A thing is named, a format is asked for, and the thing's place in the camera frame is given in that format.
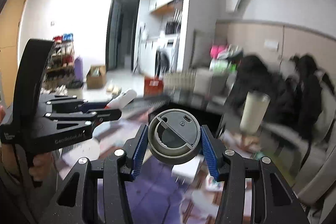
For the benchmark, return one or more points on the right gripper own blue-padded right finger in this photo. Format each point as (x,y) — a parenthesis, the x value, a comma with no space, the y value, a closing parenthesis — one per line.
(273,200)

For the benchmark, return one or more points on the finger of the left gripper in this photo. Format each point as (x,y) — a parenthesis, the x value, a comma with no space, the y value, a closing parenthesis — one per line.
(96,116)
(66,104)

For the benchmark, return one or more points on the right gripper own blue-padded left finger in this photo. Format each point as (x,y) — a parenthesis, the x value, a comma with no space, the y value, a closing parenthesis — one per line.
(94,191)

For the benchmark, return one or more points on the white bottle orange cap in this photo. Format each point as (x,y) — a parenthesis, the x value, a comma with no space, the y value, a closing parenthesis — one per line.
(122,100)

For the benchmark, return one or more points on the grey round device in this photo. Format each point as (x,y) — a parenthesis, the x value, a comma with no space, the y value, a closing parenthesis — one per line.
(174,136)

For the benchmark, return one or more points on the person hand holding gripper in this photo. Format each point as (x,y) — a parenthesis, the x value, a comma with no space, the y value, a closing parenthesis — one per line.
(42,164)

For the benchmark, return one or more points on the purple rolled yoga mat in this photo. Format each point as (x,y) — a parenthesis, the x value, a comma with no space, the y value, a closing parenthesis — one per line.
(78,69)

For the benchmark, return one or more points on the shoe rack with shoes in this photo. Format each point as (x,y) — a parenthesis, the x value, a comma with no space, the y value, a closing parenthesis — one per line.
(60,71)

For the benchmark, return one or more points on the brown cardboard box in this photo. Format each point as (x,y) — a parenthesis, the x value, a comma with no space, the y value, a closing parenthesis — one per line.
(96,77)

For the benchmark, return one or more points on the red box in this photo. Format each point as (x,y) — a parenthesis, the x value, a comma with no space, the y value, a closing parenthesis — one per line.
(152,86)

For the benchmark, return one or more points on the wicker basket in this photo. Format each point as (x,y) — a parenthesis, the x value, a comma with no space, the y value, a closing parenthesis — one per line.
(184,80)

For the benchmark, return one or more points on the anime printed desk mat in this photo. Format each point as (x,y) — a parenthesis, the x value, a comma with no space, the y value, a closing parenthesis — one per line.
(161,193)

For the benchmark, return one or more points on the white washing machine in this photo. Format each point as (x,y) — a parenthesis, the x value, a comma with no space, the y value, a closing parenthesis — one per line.
(166,55)

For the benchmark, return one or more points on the cream tall cup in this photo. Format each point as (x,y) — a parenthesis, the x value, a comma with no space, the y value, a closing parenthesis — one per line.
(255,108)

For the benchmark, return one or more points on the black cardboard box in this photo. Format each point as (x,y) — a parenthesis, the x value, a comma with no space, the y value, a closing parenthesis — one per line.
(204,109)

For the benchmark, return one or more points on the black jacket pile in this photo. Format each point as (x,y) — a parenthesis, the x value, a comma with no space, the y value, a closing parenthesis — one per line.
(293,103)

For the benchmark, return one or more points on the grey sofa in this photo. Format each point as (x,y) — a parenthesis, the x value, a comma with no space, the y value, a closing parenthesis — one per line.
(207,81)

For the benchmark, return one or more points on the pink plush toy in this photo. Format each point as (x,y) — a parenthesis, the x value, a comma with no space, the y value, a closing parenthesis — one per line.
(215,50)

